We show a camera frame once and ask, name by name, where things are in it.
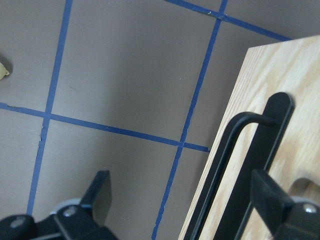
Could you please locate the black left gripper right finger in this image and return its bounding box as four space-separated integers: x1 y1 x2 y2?
250 169 296 230

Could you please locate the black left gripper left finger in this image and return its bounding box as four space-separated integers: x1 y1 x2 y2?
79 170 112 225

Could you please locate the black drawer handle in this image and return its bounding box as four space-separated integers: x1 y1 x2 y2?
184 92 295 240

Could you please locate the wooden drawer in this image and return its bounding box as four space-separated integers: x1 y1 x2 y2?
178 36 320 240

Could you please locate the toy bread roll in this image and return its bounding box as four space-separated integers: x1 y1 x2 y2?
0 62 10 80

